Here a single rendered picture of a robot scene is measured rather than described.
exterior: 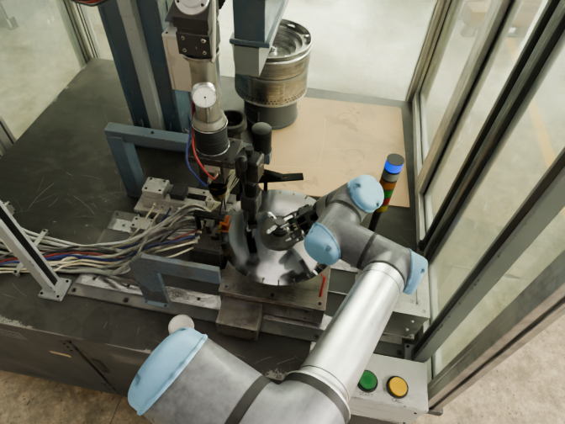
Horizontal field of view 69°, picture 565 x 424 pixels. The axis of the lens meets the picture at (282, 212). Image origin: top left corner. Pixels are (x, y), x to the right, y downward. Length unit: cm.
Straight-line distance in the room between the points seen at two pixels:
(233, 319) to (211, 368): 65
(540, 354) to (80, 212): 210
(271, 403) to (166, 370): 13
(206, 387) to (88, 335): 84
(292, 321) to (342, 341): 64
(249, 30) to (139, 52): 47
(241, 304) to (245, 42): 70
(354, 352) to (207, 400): 21
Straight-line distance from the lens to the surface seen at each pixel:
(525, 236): 76
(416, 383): 108
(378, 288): 67
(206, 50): 79
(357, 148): 172
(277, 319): 122
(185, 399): 51
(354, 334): 60
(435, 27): 190
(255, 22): 112
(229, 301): 119
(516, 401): 223
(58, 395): 213
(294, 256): 111
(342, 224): 77
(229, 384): 51
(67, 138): 189
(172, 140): 129
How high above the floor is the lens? 187
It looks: 51 degrees down
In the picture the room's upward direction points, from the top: 3 degrees clockwise
